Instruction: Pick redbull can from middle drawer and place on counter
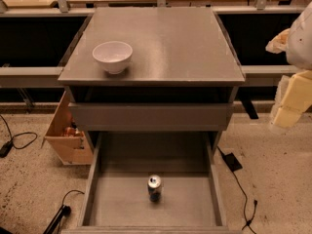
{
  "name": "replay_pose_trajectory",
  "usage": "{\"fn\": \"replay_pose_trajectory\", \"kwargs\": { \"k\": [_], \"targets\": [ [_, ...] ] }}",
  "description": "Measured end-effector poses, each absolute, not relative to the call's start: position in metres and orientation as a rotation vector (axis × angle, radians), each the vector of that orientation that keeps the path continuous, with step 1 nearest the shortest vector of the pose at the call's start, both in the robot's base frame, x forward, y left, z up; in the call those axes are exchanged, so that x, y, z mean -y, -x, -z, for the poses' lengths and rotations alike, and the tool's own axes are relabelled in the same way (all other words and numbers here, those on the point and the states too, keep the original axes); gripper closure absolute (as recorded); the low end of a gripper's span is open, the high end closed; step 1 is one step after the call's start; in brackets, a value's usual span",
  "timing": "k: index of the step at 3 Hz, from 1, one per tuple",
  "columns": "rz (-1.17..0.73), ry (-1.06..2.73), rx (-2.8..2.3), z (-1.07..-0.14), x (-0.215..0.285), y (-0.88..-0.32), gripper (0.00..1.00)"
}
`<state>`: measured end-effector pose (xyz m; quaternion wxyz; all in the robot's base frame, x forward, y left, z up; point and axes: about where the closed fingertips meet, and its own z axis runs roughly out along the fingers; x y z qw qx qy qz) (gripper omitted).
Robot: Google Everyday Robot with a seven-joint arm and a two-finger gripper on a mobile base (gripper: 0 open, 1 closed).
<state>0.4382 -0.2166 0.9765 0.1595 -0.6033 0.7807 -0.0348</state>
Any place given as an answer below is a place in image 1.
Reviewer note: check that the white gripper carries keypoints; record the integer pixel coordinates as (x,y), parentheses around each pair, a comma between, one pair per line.
(302,44)

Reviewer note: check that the blue silver redbull can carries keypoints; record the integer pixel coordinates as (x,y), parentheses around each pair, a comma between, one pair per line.
(154,187)

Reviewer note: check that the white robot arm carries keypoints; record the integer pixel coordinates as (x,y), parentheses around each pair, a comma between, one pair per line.
(299,46)

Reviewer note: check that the grey drawer cabinet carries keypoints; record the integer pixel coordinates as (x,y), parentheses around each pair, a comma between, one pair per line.
(180,56)

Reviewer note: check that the closed grey top drawer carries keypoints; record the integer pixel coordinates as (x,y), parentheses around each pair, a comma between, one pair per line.
(150,117)

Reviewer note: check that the open grey middle drawer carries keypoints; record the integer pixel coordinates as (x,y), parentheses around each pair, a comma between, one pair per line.
(117,199)

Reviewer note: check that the black power adapter right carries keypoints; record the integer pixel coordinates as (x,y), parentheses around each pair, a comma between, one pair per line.
(232,162)

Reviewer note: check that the white ceramic bowl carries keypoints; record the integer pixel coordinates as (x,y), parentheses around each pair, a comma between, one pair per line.
(113,56)

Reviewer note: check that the cardboard box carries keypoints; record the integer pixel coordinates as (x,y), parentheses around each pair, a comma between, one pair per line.
(71,150)

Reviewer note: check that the orange items in box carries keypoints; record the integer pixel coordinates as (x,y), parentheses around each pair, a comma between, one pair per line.
(72,132)

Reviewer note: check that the black stand with cable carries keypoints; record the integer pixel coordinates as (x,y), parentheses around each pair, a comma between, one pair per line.
(63,211)

